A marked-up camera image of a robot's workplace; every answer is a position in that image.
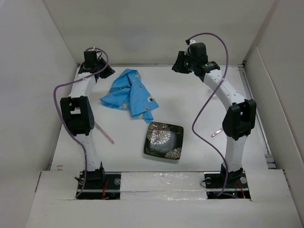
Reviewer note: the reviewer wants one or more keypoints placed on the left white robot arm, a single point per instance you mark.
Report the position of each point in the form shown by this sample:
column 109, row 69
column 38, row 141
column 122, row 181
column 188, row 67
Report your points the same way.
column 78, row 115

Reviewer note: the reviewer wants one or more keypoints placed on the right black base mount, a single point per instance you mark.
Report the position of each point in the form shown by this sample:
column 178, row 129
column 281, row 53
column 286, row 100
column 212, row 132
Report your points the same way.
column 235, row 188

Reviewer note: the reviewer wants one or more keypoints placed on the black floral square plate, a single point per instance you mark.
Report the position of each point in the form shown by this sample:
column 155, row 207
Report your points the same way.
column 164, row 140

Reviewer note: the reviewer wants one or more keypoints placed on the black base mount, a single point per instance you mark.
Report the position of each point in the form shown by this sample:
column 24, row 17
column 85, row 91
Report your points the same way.
column 97, row 187
column 235, row 188

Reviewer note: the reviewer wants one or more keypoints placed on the pink-handled fork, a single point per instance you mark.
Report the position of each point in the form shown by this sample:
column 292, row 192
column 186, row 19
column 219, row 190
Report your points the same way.
column 217, row 132

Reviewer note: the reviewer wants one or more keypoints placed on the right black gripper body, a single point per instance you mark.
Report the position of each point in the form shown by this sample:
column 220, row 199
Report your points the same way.
column 193, row 63

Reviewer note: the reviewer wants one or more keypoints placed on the pink-handled knife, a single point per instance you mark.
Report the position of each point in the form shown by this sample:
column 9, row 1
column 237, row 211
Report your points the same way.
column 97, row 126

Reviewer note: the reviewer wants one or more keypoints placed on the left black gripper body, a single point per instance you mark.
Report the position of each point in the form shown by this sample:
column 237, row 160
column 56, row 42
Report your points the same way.
column 97, row 66

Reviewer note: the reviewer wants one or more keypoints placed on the blue space-print cloth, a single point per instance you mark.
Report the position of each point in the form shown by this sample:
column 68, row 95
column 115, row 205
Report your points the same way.
column 127, row 92

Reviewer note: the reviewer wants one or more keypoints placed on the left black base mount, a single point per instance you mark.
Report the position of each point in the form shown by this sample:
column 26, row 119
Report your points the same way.
column 97, row 187

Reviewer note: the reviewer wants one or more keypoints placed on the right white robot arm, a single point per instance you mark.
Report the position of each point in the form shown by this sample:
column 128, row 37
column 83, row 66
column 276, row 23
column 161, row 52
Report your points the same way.
column 240, row 112

